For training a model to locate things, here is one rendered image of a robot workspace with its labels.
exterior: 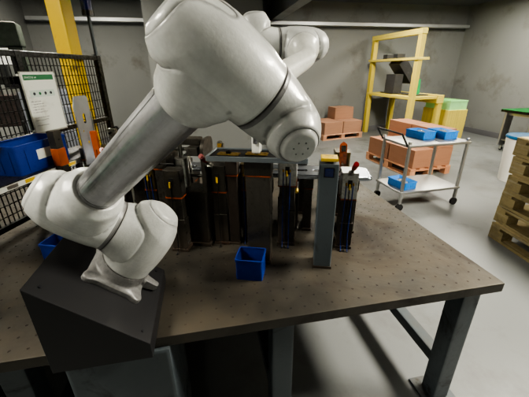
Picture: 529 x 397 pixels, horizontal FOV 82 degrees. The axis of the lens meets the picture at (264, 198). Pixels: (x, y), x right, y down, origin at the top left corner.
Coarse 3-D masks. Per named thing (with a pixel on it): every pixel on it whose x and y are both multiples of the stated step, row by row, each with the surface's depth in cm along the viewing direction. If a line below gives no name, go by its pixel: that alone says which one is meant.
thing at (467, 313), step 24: (408, 312) 165; (456, 312) 124; (264, 336) 151; (288, 336) 109; (456, 336) 128; (264, 360) 139; (288, 360) 113; (432, 360) 140; (456, 360) 134; (0, 384) 93; (24, 384) 94; (48, 384) 104; (288, 384) 119; (432, 384) 142
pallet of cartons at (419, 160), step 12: (396, 120) 511; (408, 120) 510; (372, 144) 515; (396, 144) 462; (372, 156) 529; (384, 156) 488; (396, 156) 462; (420, 156) 432; (444, 156) 446; (408, 168) 440; (420, 168) 440; (432, 168) 444; (444, 168) 451
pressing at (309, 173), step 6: (192, 162) 161; (198, 162) 161; (198, 168) 151; (276, 168) 151; (300, 168) 151; (306, 168) 151; (312, 168) 150; (318, 168) 150; (360, 168) 150; (276, 174) 141; (300, 174) 140; (306, 174) 141; (312, 174) 141; (360, 174) 141; (366, 174) 141; (360, 180) 136; (366, 180) 136
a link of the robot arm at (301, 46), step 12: (288, 36) 94; (300, 36) 92; (312, 36) 93; (324, 36) 97; (288, 48) 94; (300, 48) 90; (312, 48) 89; (324, 48) 98; (288, 60) 77; (300, 60) 80; (312, 60) 86; (300, 72) 81
